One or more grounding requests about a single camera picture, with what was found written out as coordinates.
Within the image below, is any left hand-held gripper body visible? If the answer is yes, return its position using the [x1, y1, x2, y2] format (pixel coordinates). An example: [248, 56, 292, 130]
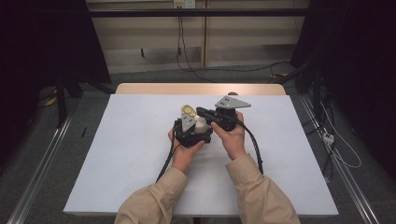
[174, 111, 214, 148]

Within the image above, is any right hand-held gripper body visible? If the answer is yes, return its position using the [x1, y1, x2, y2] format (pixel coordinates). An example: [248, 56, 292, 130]
[214, 95, 252, 133]

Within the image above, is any clear cup with cream lid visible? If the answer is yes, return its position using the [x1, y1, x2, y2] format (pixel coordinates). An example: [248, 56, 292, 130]
[180, 104, 213, 135]

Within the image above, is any person's left hand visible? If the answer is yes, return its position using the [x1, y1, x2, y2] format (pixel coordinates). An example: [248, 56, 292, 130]
[167, 127, 207, 174]

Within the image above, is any person's right hand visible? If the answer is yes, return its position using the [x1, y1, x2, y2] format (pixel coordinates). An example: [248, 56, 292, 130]
[210, 111, 248, 161]

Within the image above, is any wooden table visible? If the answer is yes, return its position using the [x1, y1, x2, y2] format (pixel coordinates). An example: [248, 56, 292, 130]
[115, 82, 287, 96]

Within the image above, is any white table mat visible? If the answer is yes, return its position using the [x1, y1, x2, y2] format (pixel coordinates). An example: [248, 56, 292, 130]
[63, 93, 340, 217]

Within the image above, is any black horizontal metal bar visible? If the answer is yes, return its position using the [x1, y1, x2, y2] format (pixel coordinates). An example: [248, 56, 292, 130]
[88, 7, 310, 18]

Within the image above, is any black metal stand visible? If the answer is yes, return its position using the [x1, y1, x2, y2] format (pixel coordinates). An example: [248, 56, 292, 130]
[55, 69, 68, 129]

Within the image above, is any yellow floor tape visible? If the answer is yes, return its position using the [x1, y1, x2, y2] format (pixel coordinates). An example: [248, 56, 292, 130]
[44, 95, 59, 107]

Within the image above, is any black curtain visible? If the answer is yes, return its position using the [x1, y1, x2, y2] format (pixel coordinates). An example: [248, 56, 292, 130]
[290, 0, 396, 181]
[0, 0, 112, 166]

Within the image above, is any left hand-held gripper black cable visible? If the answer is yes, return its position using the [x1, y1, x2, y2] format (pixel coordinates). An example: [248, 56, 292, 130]
[155, 130, 182, 184]

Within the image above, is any hand-held gripper black cable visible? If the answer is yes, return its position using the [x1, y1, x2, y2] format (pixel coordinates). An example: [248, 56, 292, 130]
[155, 130, 182, 184]
[236, 119, 265, 175]

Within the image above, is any right hand-held gripper black cable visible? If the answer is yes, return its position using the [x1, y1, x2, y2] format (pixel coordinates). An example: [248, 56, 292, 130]
[236, 119, 265, 175]

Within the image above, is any black hanging cable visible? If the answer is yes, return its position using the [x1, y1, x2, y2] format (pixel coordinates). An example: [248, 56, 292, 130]
[175, 15, 217, 84]

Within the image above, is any white wall socket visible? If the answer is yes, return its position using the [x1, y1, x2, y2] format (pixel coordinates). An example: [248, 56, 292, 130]
[173, 0, 197, 9]

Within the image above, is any white cable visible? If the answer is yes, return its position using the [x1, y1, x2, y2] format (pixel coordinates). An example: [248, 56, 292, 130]
[319, 102, 362, 170]

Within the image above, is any aluminium floor rail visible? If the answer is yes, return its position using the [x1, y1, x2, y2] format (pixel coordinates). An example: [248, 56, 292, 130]
[299, 93, 380, 224]
[6, 114, 75, 224]

